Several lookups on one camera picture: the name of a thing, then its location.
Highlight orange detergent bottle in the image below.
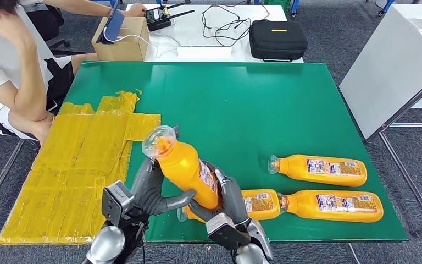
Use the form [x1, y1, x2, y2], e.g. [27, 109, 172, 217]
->
[279, 190, 384, 223]
[268, 154, 368, 188]
[142, 125, 222, 211]
[176, 189, 281, 223]

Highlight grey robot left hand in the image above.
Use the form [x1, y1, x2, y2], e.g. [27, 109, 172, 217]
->
[130, 157, 196, 216]

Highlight blue metal rack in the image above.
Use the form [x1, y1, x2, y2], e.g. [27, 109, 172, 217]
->
[290, 0, 396, 17]

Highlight white cable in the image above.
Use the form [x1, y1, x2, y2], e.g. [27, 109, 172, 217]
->
[103, 27, 181, 59]

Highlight white power strip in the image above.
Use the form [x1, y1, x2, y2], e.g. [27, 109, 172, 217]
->
[177, 46, 233, 59]

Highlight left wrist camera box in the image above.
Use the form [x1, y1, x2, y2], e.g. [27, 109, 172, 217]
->
[101, 180, 136, 228]

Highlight black office chair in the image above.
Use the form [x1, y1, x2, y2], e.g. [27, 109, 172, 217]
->
[25, 3, 84, 56]

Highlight brown cardboard box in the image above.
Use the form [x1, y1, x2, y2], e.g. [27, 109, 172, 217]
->
[91, 16, 150, 62]

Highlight white table with metal legs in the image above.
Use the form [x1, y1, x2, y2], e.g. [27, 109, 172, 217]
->
[339, 3, 422, 239]

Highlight yellow taped cardboard mat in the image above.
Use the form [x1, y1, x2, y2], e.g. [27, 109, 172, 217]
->
[0, 90, 162, 245]

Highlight green crate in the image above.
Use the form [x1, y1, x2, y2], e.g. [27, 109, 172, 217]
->
[262, 0, 292, 14]

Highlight person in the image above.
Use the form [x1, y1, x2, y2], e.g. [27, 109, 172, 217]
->
[0, 0, 148, 146]

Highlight grey metal seat frame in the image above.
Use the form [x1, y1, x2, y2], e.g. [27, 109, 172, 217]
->
[0, 129, 27, 252]

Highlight black cable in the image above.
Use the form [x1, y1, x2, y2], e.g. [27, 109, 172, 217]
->
[201, 3, 271, 47]

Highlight black carrying case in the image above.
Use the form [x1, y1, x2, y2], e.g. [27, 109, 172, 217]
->
[249, 20, 309, 63]

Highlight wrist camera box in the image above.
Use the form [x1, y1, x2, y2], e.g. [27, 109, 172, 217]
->
[101, 180, 136, 228]
[205, 213, 251, 251]

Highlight blue tablet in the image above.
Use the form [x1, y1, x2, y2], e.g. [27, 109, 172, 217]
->
[96, 0, 125, 45]

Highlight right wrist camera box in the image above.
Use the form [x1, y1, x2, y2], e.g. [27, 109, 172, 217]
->
[205, 213, 251, 251]

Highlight black radio with antennas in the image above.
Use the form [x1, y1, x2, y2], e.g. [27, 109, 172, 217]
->
[145, 3, 195, 32]

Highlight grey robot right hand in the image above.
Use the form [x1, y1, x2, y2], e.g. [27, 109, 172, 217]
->
[188, 160, 252, 226]

